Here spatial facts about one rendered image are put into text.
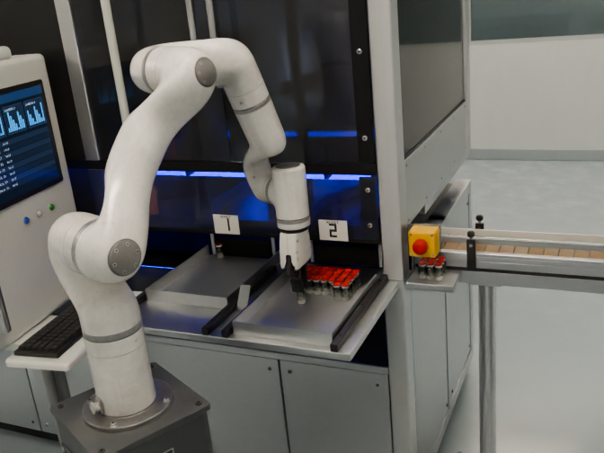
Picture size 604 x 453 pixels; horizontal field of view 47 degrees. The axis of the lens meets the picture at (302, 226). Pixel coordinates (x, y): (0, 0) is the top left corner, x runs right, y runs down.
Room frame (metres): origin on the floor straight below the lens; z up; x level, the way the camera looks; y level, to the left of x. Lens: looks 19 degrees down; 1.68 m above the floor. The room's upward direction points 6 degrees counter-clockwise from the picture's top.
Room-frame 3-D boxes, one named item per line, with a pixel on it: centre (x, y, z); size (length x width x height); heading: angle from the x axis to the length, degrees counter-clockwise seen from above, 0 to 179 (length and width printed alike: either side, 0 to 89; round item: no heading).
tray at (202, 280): (1.87, 0.26, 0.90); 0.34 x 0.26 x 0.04; 155
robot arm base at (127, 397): (1.29, 0.41, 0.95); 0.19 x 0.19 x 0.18
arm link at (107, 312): (1.31, 0.43, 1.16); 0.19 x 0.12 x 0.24; 44
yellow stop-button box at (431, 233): (1.73, -0.32, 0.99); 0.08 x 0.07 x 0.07; 155
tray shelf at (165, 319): (1.74, 0.14, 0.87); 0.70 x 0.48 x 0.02; 65
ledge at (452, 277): (1.76, -0.35, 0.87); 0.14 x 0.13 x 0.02; 155
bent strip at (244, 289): (1.62, 0.19, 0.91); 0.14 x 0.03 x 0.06; 155
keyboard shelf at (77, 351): (1.85, 0.70, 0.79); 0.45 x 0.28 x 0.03; 162
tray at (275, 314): (1.62, 0.00, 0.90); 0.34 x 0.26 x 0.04; 155
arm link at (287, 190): (1.66, 0.02, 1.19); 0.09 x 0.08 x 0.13; 44
